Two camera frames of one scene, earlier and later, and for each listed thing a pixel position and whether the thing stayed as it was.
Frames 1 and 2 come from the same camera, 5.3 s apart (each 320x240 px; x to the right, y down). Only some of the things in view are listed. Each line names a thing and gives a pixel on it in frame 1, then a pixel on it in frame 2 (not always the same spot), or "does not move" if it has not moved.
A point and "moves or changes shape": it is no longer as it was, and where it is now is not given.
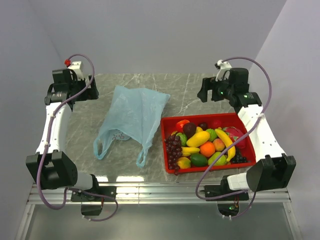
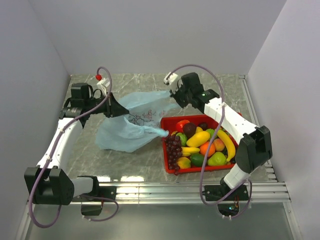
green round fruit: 183,138 does not move
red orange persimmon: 180,124 does not move
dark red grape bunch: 174,148 does not move
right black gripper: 210,83 → 175,93
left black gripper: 90,93 → 117,109
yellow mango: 198,139 does not move
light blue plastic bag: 129,113 moves or changes shape
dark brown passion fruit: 189,129 does not move
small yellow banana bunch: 186,151 does not move
